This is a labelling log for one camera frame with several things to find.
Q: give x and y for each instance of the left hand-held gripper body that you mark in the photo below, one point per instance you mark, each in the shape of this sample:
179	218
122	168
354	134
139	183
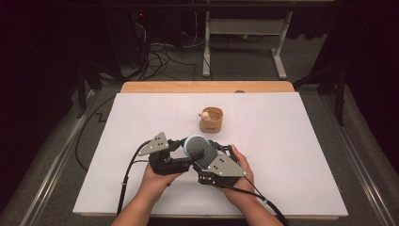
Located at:
156	145

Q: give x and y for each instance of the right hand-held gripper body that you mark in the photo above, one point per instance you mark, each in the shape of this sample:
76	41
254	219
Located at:
226	166

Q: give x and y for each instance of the light blue hairbrush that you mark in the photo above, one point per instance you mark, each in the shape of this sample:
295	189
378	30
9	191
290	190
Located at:
201	151

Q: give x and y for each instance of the person's right hand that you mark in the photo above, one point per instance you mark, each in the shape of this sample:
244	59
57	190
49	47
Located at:
243	183

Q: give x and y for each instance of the person's left hand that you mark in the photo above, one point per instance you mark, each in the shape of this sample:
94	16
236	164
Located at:
156	183

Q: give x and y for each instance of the round tan wooden cup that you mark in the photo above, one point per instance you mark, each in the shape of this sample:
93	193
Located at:
211	125

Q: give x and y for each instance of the small pale animal figurine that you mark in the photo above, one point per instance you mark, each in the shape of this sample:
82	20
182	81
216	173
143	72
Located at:
205	115

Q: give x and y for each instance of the white table sheet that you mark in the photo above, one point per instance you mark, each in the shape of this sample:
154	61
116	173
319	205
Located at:
282	150

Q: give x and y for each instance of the black metal stand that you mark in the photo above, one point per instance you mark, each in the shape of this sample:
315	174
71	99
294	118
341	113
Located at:
83	88
335	88

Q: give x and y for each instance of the small yellow-green ball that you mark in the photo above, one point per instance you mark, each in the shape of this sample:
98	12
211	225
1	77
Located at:
244	36

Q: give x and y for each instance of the dark computer tower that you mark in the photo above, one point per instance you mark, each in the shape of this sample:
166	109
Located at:
138	34

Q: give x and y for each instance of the aluminium floor rail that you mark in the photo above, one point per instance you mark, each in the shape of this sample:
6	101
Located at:
357	157
56	163

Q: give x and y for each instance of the white metal stand frame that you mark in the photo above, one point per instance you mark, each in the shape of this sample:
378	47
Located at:
244	26

